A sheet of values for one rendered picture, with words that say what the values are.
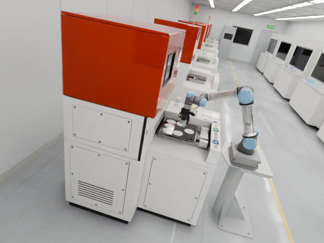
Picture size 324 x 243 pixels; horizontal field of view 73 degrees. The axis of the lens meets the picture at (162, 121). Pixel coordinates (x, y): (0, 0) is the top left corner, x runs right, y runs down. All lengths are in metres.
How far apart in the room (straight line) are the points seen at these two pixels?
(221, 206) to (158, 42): 1.85
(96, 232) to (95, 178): 0.53
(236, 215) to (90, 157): 1.74
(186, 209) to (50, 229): 1.27
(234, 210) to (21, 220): 2.15
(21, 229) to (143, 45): 1.92
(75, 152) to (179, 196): 1.04
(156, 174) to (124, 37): 1.24
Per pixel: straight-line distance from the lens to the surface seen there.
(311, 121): 6.61
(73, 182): 2.30
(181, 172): 2.03
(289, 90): 8.55
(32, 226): 2.49
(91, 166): 2.06
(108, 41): 1.57
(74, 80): 1.77
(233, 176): 2.35
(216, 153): 1.96
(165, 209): 2.37
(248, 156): 2.18
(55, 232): 2.41
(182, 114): 2.06
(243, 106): 1.91
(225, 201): 2.56
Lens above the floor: 1.92
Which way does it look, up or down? 26 degrees down
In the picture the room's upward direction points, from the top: 11 degrees clockwise
